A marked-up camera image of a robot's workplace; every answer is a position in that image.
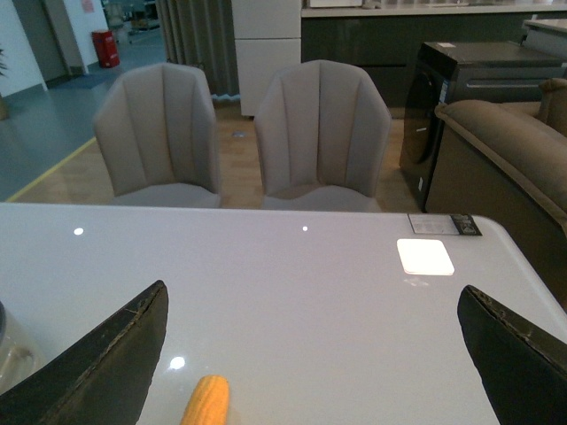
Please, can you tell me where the yellow corn cob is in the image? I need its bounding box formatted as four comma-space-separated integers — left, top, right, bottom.
180, 375, 229, 425

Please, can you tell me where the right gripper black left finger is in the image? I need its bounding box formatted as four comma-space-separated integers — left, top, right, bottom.
1, 281, 168, 424

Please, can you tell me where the white cabinet column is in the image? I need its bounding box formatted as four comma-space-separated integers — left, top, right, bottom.
232, 0, 302, 117

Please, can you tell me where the left beige upholstered chair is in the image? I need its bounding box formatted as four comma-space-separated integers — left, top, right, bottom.
93, 63, 221, 208

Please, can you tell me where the right beige upholstered chair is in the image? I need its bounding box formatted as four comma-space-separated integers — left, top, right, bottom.
254, 60, 392, 213

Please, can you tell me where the beige upholstered chair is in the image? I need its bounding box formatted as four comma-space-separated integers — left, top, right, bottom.
254, 60, 392, 213
93, 63, 221, 208

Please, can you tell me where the table label sticker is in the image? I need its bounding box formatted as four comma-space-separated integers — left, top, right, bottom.
408, 213, 482, 236

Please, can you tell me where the white microwave oven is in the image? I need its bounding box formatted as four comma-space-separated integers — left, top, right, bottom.
307, 0, 363, 8

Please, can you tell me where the glass pot lid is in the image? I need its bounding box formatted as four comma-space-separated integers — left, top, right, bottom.
1, 305, 47, 394

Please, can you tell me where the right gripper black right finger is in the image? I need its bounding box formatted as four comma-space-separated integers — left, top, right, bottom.
457, 285, 566, 424

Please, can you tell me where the grey curtain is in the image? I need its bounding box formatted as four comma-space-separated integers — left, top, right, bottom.
155, 0, 240, 97

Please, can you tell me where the brown sofa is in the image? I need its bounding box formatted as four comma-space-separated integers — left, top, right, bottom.
426, 78, 566, 305

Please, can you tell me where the red fire extinguisher box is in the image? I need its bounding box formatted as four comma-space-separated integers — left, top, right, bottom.
91, 29, 120, 68

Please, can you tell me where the dark grey kitchen counter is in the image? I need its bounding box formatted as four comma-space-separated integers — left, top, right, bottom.
301, 4, 566, 118

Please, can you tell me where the black washing machine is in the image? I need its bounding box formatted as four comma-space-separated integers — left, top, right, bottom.
400, 42, 566, 211

